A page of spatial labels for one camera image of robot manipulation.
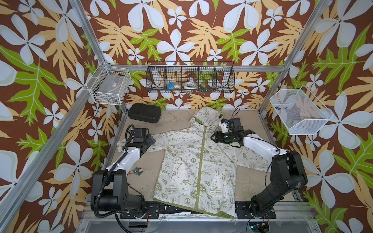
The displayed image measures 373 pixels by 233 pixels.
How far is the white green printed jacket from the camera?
2.55 ft

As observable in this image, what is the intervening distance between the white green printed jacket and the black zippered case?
18 cm

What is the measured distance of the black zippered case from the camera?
1.10 metres
